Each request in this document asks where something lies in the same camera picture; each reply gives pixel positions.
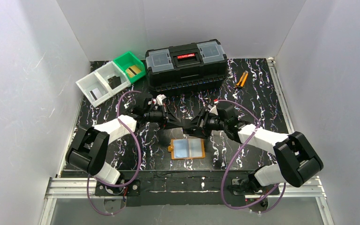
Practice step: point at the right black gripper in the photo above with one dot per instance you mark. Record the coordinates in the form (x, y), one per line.
(203, 122)

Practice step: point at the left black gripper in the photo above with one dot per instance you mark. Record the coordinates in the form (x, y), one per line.
(166, 115)

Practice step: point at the orange card holder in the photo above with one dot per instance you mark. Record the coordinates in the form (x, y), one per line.
(191, 148)

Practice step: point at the gold card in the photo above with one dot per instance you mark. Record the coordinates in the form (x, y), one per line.
(133, 71)

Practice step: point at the silver white credit card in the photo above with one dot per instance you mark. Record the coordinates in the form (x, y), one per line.
(96, 94)

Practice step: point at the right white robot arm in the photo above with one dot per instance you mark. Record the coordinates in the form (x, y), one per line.
(297, 161)

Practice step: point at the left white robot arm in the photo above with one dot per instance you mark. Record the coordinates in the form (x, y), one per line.
(88, 148)

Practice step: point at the orange utility knife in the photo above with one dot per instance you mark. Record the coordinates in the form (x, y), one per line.
(241, 82)

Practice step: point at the black toolbox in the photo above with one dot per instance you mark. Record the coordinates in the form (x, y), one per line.
(186, 68)

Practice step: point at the green plastic bin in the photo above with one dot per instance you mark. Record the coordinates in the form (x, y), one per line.
(128, 59)

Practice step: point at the middle white plastic bin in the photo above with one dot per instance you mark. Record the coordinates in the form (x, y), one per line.
(110, 69)

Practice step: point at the white plastic bin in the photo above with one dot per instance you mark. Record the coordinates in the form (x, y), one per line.
(89, 82)
(110, 69)

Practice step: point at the left white plastic bin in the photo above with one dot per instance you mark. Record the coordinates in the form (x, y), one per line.
(89, 82)

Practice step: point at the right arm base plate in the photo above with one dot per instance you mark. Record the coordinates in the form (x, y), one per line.
(246, 187)

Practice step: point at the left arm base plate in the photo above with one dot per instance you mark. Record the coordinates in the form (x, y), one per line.
(133, 189)

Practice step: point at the aluminium frame rail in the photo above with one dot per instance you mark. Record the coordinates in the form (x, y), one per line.
(188, 191)

